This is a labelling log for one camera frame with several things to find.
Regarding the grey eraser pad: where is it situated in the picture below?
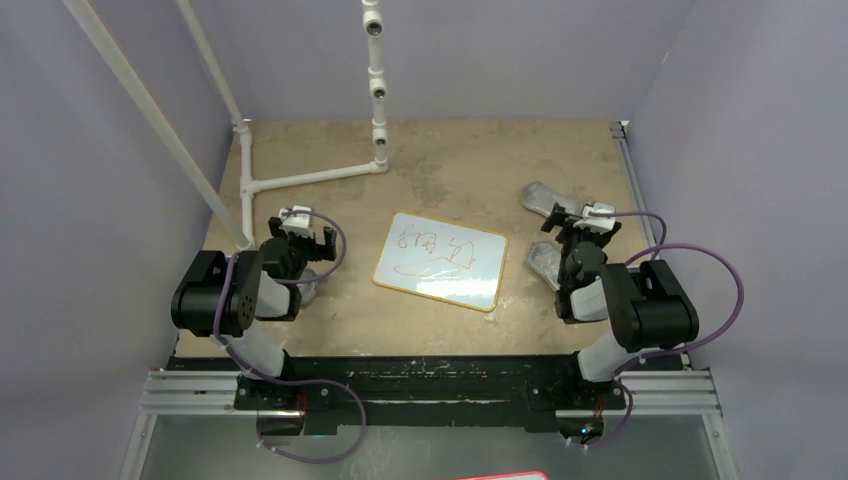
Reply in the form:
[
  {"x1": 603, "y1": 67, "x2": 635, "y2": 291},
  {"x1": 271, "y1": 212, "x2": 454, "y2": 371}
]
[
  {"x1": 524, "y1": 241, "x2": 561, "y2": 292},
  {"x1": 298, "y1": 268, "x2": 328, "y2": 306},
  {"x1": 521, "y1": 181, "x2": 583, "y2": 218}
]

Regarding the yellow framed whiteboard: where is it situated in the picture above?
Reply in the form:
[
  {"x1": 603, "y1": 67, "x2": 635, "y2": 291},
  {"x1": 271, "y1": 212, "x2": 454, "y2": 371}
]
[{"x1": 372, "y1": 212, "x2": 509, "y2": 313}]

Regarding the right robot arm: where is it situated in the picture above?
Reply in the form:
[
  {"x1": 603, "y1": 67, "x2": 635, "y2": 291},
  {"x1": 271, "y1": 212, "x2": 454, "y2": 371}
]
[{"x1": 541, "y1": 203, "x2": 699, "y2": 407}]

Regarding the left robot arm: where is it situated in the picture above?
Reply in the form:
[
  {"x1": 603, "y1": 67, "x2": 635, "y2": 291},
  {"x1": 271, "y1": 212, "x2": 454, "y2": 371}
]
[{"x1": 170, "y1": 206, "x2": 347, "y2": 409}]

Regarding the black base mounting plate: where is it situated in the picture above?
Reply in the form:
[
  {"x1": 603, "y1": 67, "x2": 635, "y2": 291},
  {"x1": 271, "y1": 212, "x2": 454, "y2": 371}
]
[{"x1": 165, "y1": 353, "x2": 685, "y2": 439}]

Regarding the red edged object bottom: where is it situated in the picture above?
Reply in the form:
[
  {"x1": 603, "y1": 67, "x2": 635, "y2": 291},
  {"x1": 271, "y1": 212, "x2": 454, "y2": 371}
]
[{"x1": 456, "y1": 470, "x2": 549, "y2": 480}]

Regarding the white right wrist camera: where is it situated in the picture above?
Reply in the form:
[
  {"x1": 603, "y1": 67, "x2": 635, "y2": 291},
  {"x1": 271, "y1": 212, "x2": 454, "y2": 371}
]
[{"x1": 574, "y1": 202, "x2": 616, "y2": 233}]

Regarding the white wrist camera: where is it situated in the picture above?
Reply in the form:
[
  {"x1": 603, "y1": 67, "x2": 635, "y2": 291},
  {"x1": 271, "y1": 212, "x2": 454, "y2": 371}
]
[
  {"x1": 574, "y1": 202, "x2": 616, "y2": 233},
  {"x1": 279, "y1": 205, "x2": 315, "y2": 240}
]

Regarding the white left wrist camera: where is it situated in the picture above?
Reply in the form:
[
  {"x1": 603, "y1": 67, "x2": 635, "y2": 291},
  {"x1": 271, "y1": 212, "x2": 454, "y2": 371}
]
[{"x1": 279, "y1": 205, "x2": 315, "y2": 240}]

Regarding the aluminium extrusion rail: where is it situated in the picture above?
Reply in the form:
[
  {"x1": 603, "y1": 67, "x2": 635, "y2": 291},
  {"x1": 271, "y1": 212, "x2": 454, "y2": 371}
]
[{"x1": 119, "y1": 370, "x2": 740, "y2": 479}]

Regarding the white PVC pipe frame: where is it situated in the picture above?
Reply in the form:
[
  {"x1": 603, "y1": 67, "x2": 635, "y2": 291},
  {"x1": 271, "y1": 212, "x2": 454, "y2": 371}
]
[{"x1": 64, "y1": 0, "x2": 390, "y2": 249}]

